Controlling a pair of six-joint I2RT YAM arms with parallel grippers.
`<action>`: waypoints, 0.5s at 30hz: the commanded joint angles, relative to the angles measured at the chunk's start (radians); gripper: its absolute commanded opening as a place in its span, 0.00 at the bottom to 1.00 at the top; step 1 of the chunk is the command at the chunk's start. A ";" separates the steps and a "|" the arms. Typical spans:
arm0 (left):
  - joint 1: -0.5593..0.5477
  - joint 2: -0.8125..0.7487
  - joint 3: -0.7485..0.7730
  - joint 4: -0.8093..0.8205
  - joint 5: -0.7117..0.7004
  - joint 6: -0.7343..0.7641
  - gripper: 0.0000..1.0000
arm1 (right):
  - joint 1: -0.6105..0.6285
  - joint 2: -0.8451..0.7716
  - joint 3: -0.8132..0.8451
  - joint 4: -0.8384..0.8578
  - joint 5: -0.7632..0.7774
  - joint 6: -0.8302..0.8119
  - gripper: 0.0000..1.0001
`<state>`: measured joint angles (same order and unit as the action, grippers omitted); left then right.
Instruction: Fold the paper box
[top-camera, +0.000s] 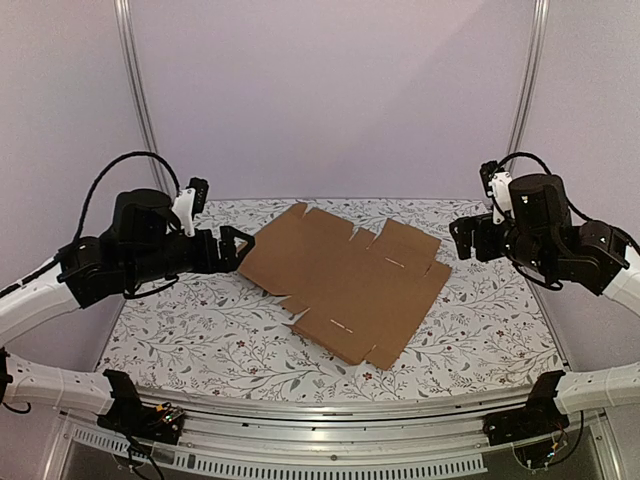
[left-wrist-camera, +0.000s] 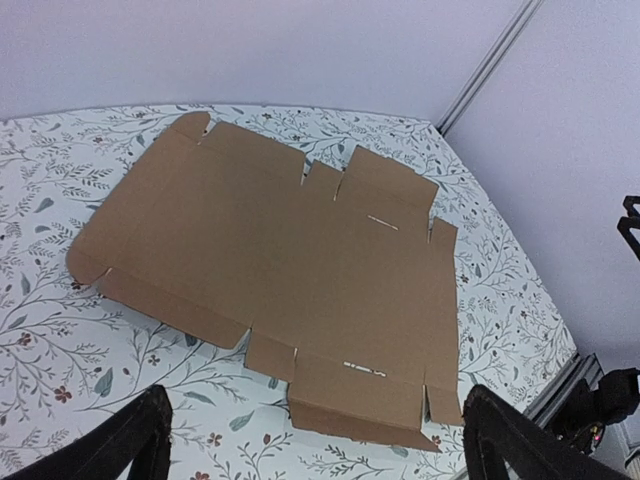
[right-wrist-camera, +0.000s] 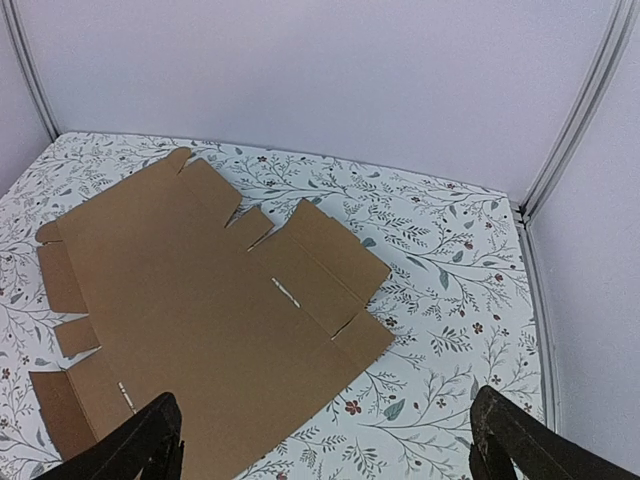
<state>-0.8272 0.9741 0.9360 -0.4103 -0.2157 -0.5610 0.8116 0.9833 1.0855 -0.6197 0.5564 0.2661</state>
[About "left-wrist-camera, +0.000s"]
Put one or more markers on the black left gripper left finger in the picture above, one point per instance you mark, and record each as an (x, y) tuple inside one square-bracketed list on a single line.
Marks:
[(136, 439)]

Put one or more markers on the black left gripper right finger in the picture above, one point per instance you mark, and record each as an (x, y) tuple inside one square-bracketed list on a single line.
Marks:
[(497, 437)]

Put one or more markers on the brown cardboard box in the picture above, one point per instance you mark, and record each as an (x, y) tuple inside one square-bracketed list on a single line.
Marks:
[(342, 282)]

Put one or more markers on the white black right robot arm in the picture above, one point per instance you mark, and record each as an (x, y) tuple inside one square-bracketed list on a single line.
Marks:
[(582, 420)]

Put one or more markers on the floral patterned table mat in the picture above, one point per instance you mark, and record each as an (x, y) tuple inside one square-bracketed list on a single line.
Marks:
[(69, 359)]

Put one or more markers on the aluminium frame post right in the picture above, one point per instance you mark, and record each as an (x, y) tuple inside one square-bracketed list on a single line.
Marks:
[(488, 65)]

